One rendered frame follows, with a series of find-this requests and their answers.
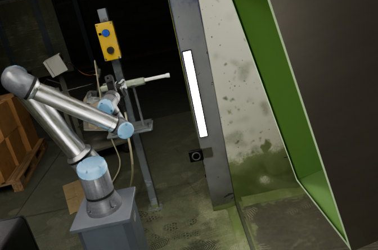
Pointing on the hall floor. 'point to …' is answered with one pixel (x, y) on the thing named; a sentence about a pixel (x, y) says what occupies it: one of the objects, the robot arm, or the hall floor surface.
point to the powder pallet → (31, 163)
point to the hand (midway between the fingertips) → (120, 80)
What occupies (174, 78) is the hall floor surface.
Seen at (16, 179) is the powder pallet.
